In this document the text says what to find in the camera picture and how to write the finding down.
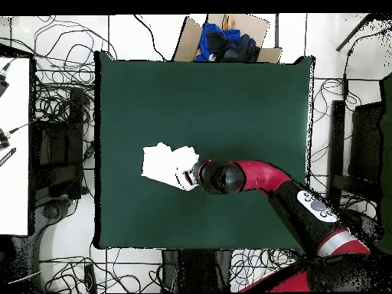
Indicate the brown cardboard box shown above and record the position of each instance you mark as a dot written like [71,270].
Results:
[186,43]

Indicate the white towel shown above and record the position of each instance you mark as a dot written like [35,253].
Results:
[165,165]

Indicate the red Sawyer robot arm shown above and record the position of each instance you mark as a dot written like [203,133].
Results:
[266,174]

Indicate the black power strip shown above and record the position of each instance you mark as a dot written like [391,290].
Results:
[90,278]

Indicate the black device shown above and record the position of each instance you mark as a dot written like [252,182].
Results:
[3,141]
[3,84]

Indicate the white desk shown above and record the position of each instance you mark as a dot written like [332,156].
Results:
[15,183]

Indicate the blue garment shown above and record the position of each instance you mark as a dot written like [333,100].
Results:
[211,29]

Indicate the dark navy garment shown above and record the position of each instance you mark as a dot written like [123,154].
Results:
[242,49]

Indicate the dark green table cloth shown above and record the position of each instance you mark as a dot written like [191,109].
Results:
[153,107]

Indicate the black rod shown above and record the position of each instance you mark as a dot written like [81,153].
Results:
[355,32]

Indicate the black labelled bar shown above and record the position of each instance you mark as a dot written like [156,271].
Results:
[7,156]

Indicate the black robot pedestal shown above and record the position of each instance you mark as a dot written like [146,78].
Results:
[196,269]

